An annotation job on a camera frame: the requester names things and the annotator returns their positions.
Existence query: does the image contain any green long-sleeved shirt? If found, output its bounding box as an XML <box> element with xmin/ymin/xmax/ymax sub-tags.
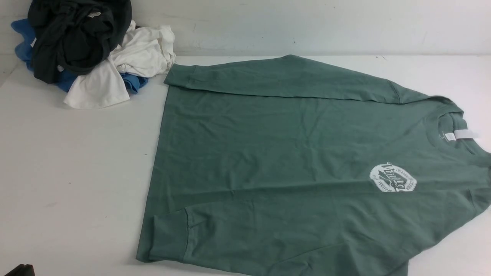
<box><xmin>136</xmin><ymin>55</ymin><xmax>490</xmax><ymax>276</ymax></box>

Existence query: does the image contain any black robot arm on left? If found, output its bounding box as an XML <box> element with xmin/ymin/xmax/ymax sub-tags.
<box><xmin>5</xmin><ymin>264</ymin><xmax>35</xmax><ymax>276</ymax></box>

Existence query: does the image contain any white crumpled shirt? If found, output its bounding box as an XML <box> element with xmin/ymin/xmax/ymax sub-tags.
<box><xmin>64</xmin><ymin>21</ymin><xmax>176</xmax><ymax>109</ymax></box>

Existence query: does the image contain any blue crumpled garment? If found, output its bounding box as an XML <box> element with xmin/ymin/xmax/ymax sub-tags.
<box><xmin>11</xmin><ymin>19</ymin><xmax>149</xmax><ymax>94</ymax></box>

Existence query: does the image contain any black crumpled garment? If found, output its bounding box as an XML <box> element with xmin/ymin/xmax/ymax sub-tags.
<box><xmin>28</xmin><ymin>0</ymin><xmax>133</xmax><ymax>84</ymax></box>

